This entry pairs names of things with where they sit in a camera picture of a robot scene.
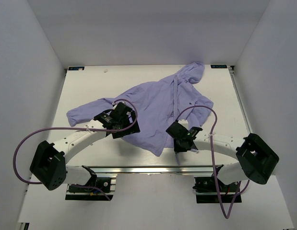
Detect lilac zip jacket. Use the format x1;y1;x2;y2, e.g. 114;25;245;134
66;61;214;158

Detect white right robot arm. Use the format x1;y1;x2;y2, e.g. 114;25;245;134
166;122;279;191

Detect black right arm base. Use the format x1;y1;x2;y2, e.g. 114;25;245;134
192;177;240;204

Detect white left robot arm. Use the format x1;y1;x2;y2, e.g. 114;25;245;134
30;100;140;191

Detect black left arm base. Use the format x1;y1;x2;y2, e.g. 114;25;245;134
65;174;117;201

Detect blue label sticker left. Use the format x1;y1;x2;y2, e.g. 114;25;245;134
68;66;84;71

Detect blue label sticker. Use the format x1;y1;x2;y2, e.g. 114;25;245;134
210;64;227;69
68;66;84;71

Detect blue label sticker right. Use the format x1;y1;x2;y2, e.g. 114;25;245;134
210;64;227;69

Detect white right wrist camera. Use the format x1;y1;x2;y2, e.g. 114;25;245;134
176;119;189;129

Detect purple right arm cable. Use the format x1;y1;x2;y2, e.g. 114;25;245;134
176;105;251;220

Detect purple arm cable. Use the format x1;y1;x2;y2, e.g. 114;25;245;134
176;105;251;220
13;98;139;201

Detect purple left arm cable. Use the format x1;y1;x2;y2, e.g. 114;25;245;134
13;98;139;201

